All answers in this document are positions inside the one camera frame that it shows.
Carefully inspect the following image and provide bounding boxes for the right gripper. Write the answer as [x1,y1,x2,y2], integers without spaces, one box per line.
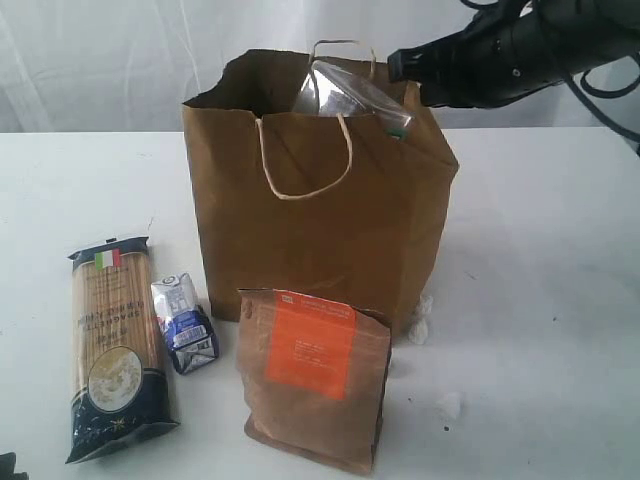
[387,9,560,109]

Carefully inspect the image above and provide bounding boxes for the clear jar gold lid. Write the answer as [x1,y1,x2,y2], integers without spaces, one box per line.
[292,60,413,139]

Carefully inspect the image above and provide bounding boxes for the brown pouch orange label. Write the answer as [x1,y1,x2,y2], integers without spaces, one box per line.
[236,289,392,475]

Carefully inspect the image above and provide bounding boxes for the small white paper scrap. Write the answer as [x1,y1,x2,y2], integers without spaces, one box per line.
[436,392,463,420]

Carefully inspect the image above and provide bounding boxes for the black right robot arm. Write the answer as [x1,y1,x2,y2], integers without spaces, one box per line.
[387,1,639,109]

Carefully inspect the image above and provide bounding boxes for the brown paper bag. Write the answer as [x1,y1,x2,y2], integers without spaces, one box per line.
[183,49,458,335]

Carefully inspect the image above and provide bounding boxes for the spaghetti packet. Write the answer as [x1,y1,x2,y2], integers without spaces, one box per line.
[66,237,178,464]

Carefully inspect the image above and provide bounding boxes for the small milk carton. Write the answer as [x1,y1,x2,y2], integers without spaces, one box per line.
[151,273,219,375]

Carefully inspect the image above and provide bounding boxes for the white crumpled paper piece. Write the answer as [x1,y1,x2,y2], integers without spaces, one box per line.
[407,295,433,345]

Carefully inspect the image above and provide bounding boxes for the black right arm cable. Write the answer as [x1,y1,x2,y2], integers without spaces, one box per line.
[459,0,640,156]

